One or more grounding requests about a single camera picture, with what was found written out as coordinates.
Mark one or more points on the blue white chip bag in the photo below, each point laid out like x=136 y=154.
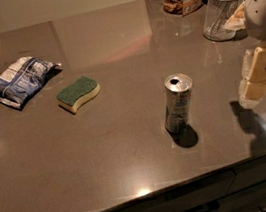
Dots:
x=22 y=80

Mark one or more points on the green yellow sponge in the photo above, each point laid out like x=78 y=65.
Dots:
x=78 y=93

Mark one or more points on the silver redbull can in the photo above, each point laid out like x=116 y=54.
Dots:
x=178 y=89

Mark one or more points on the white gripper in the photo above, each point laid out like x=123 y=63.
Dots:
x=263 y=11

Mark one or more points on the clear plastic cup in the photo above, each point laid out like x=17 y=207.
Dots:
x=217 y=14

